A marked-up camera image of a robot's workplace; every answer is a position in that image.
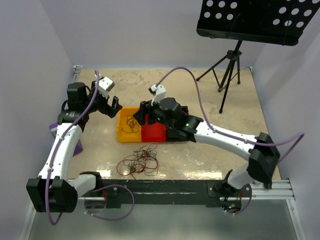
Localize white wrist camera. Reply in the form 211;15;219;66
98;77;115;99
148;84;167;106

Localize dark brown cable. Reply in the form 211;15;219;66
121;114;141;134

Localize black plastic bin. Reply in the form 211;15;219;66
162;103;199;143

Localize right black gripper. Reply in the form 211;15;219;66
133;95;176;130

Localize yellow plastic bin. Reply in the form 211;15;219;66
116;106;142;143

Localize red and black cables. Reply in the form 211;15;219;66
116;142;160;180

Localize purple box with metal insert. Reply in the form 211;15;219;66
49;123;83;156

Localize black music stand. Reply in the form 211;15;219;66
196;0;320;104

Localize red plastic bin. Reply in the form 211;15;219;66
141;123;167;143

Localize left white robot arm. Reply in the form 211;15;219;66
26;77;122;213

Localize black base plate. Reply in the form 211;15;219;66
74;178;253;209

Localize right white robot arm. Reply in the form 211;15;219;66
133;97;280;197

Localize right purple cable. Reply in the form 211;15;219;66
156;66;305;216

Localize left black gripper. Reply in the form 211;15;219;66
83;81;122;118

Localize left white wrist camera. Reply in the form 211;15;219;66
98;77;115;99

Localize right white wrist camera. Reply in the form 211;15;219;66
148;84;167;106

